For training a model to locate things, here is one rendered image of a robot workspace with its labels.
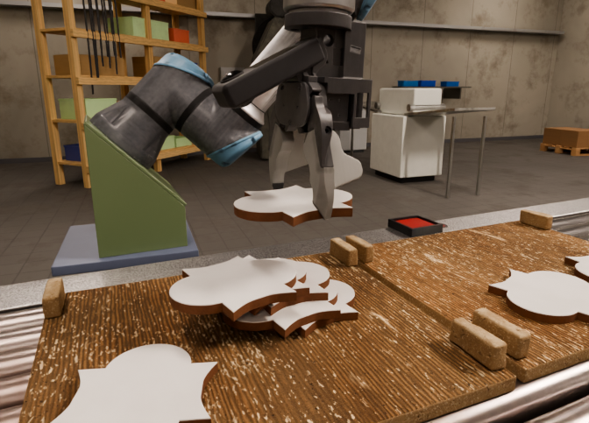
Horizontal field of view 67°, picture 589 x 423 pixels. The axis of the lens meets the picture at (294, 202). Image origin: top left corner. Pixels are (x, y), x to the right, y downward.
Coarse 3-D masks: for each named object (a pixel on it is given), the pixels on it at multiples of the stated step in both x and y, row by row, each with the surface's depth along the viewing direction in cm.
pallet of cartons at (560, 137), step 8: (544, 128) 865; (552, 128) 853; (560, 128) 853; (568, 128) 853; (576, 128) 853; (544, 136) 866; (552, 136) 849; (560, 136) 833; (568, 136) 815; (576, 136) 799; (584, 136) 799; (544, 144) 864; (552, 144) 851; (560, 144) 834; (568, 144) 817; (576, 144) 800; (584, 144) 803; (560, 152) 835; (568, 152) 840; (576, 152) 800
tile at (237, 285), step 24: (216, 264) 51; (240, 264) 51; (264, 264) 51; (288, 264) 51; (192, 288) 45; (216, 288) 45; (240, 288) 45; (264, 288) 45; (288, 288) 45; (192, 312) 42; (216, 312) 43; (240, 312) 42
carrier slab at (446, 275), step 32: (512, 224) 85; (384, 256) 69; (416, 256) 69; (448, 256) 69; (480, 256) 69; (512, 256) 69; (544, 256) 69; (576, 256) 69; (416, 288) 58; (448, 288) 58; (480, 288) 58; (448, 320) 50; (512, 320) 50; (576, 320) 50; (544, 352) 44; (576, 352) 44
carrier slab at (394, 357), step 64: (320, 256) 69; (64, 320) 50; (128, 320) 50; (192, 320) 50; (384, 320) 50; (64, 384) 39; (256, 384) 39; (320, 384) 39; (384, 384) 39; (448, 384) 39; (512, 384) 40
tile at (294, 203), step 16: (256, 192) 53; (272, 192) 53; (288, 192) 53; (304, 192) 53; (336, 192) 53; (240, 208) 46; (256, 208) 46; (272, 208) 46; (288, 208) 46; (304, 208) 46; (336, 208) 47
